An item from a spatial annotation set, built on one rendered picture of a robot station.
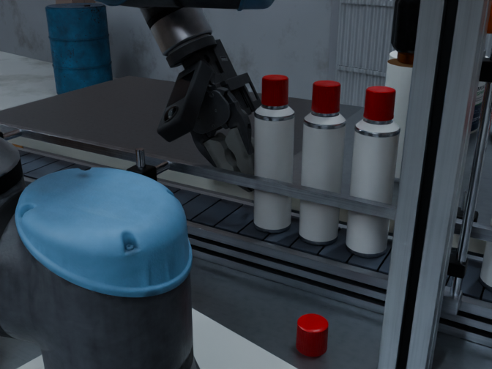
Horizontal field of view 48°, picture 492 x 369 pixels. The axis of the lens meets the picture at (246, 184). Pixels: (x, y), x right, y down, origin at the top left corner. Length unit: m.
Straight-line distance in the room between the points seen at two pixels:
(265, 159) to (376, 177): 0.14
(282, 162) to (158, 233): 0.36
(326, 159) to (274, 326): 0.20
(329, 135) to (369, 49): 3.28
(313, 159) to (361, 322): 0.20
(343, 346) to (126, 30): 5.30
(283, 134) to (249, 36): 3.92
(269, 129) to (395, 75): 0.28
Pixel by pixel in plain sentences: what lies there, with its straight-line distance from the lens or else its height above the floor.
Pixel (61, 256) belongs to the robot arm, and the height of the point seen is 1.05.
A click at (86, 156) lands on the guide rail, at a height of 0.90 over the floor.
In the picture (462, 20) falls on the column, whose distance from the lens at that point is 0.45.
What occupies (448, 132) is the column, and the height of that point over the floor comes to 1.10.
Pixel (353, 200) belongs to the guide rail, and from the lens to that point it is 0.65.
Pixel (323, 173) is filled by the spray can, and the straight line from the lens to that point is 0.68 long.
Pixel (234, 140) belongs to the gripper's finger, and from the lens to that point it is 0.74.
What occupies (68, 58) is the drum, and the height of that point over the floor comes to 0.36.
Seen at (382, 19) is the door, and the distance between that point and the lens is 3.87.
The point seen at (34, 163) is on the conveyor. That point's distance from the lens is 1.05.
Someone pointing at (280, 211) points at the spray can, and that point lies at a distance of 0.73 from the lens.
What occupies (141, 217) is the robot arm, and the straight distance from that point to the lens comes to 0.38.
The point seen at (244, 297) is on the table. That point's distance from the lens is 0.70.
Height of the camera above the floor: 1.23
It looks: 23 degrees down
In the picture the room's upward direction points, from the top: straight up
